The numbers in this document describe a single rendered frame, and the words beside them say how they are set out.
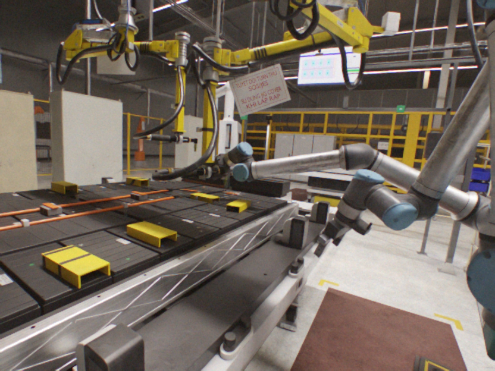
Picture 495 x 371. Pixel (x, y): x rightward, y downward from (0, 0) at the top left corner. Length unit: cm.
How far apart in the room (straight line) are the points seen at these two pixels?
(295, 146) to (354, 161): 946
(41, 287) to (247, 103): 133
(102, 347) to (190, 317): 30
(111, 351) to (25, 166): 515
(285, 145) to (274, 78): 916
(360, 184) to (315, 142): 952
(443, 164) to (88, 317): 96
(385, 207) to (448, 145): 25
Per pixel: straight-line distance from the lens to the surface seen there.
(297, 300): 200
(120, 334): 49
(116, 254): 77
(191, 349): 64
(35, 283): 70
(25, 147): 549
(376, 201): 84
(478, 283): 71
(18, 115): 548
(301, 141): 1053
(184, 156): 765
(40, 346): 59
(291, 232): 118
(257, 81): 163
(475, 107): 90
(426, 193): 93
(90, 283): 66
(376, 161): 132
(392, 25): 197
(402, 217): 82
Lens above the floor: 131
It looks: 9 degrees down
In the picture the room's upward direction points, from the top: 4 degrees clockwise
